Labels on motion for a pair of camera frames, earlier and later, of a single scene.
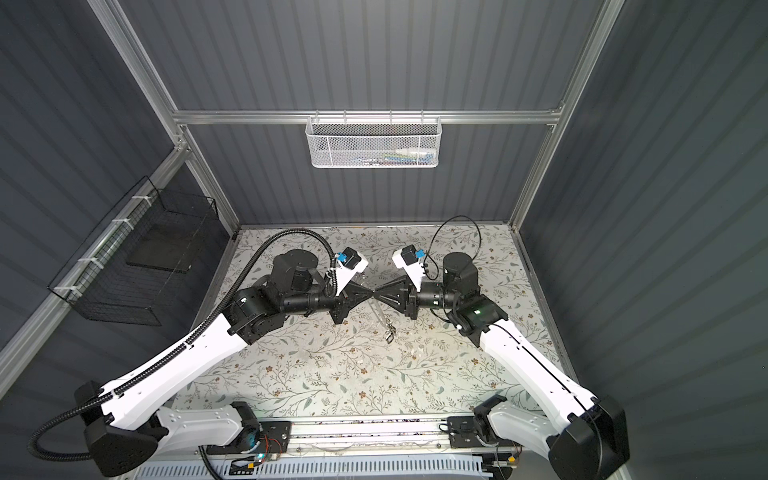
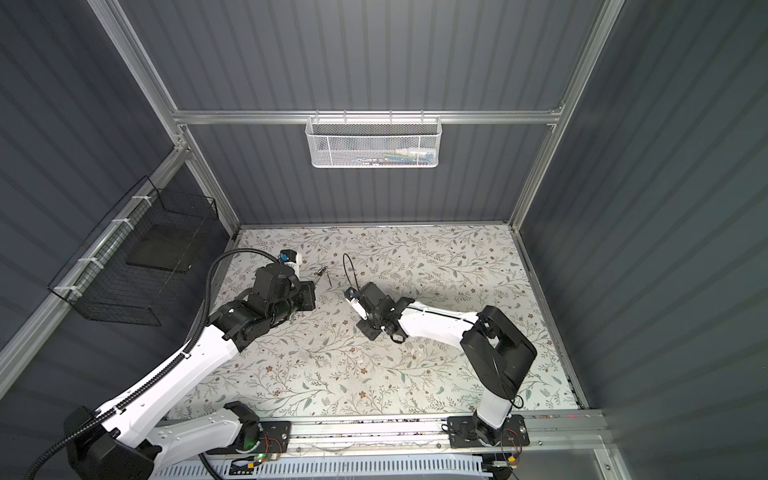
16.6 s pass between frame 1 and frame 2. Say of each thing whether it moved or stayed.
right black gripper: moved
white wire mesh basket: stayed
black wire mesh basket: stayed
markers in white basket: stayed
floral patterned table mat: stayed
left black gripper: moved
